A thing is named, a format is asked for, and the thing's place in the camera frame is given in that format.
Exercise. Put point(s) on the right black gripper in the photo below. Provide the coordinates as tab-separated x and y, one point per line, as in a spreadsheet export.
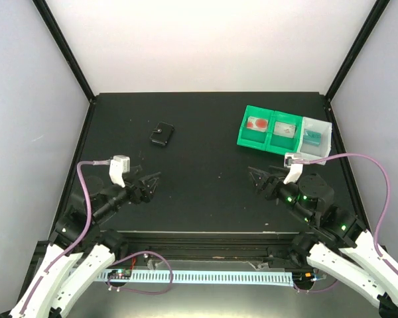
266	179

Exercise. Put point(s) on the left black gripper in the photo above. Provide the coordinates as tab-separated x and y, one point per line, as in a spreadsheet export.
146	193

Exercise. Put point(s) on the black leather card holder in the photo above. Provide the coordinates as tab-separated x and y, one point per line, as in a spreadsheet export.
162	134

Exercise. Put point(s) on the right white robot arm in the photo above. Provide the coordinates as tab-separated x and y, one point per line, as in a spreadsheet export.
337	242

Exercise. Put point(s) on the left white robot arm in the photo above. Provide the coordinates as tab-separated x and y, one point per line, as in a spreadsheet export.
78	250

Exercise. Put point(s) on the white card red marks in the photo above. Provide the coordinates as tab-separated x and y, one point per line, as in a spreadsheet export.
286	130

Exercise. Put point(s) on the card with red circles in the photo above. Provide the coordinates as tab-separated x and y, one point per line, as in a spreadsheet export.
257	124

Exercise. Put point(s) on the teal card in bin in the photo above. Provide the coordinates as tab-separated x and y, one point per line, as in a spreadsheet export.
311	138

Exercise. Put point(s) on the left green bin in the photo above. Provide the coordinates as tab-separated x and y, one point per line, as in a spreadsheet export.
254	139

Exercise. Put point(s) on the green bin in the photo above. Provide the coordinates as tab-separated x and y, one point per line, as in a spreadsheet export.
281	145
254	139

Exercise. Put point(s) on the middle green bin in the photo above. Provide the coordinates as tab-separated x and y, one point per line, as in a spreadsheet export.
281	145

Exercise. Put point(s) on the white bin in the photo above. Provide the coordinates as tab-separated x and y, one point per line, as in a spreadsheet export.
309	152

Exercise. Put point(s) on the small circuit board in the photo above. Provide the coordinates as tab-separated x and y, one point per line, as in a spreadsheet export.
119	274

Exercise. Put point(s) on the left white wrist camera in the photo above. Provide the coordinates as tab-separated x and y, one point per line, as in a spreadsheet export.
119	165

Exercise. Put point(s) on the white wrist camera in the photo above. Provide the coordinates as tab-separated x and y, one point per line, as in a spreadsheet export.
294	163
119	165

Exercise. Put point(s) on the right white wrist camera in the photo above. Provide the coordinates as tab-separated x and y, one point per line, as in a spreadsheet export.
294	163

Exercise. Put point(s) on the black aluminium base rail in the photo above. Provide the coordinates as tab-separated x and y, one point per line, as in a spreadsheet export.
212	245

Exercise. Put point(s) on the white slotted cable duct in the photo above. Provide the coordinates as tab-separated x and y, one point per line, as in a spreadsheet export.
204	277

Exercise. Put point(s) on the left black frame post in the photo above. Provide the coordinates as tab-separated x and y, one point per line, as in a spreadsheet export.
65	49

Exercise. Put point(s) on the black frame post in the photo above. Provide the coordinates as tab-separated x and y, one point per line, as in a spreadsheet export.
65	49
366	30

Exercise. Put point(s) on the right black frame post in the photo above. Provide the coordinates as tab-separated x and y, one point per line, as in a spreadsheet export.
366	30

